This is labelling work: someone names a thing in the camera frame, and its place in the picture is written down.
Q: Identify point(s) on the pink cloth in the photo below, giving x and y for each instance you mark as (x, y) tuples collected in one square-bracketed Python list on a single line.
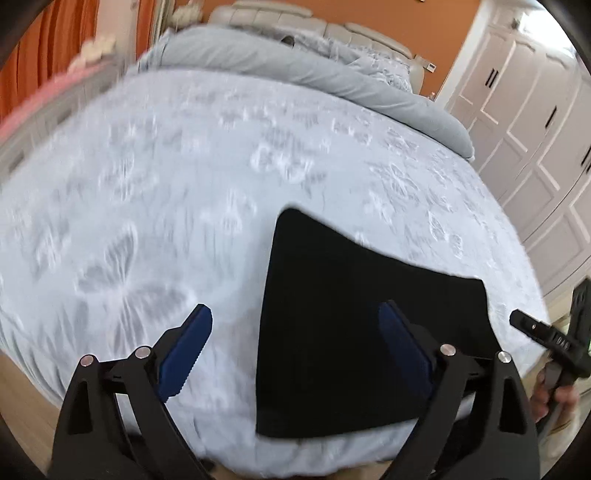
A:
[(46, 90)]

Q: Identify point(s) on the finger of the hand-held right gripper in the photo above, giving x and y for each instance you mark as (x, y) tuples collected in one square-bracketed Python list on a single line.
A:
[(528, 324)]

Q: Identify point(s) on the butterfly print bedspread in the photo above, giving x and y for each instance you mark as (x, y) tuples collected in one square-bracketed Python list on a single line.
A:
[(184, 184)]

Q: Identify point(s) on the person's right hand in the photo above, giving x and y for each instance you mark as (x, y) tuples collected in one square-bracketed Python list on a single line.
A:
[(565, 400)]

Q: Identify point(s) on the orange curtain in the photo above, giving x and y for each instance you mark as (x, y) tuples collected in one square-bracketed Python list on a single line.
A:
[(41, 46)]

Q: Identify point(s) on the white panelled wardrobe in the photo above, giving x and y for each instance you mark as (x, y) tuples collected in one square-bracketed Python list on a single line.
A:
[(521, 138)]

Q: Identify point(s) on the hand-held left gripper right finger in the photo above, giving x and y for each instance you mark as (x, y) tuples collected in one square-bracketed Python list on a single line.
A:
[(406, 350)]

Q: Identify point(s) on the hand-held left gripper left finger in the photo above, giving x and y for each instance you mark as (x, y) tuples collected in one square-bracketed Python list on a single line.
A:
[(187, 350)]

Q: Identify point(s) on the patterned pillows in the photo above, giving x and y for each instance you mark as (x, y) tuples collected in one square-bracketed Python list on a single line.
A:
[(258, 11)]

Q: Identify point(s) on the black pants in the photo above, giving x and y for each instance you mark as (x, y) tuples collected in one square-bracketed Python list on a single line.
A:
[(332, 323)]

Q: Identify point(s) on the white window frame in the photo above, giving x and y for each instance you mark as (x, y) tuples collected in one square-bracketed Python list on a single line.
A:
[(162, 18)]

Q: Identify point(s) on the grey duvet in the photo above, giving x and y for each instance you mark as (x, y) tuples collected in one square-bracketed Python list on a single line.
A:
[(258, 60)]

